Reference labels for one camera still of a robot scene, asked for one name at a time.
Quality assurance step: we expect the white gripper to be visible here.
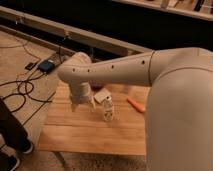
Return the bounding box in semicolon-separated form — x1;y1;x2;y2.
69;83;96;112

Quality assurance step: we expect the small clear plastic bottle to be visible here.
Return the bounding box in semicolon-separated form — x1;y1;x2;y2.
103;96;114;122

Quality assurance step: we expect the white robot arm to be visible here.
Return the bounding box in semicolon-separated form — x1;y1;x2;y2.
58;47;213;171

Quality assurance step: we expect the red bowl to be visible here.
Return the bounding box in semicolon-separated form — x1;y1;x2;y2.
91;85;104;91

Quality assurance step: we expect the wooden table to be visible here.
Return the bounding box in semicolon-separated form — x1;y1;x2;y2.
38;82;149;155

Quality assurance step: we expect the orange carrot toy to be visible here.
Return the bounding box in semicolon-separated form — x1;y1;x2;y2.
127;98;145;113

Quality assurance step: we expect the black power adapter box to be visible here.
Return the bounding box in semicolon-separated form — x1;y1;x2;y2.
38;60;55;73

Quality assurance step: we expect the small black device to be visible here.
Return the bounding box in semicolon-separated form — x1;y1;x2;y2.
25;62;38;71

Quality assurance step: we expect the black white sneaker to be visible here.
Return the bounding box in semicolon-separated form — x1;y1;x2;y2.
21;141;34;154

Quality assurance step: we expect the person's dark leg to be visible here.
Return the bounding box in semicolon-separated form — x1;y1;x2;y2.
0;98;29;151

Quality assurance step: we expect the black floor cable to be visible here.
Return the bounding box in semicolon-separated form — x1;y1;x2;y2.
0;43;68;134

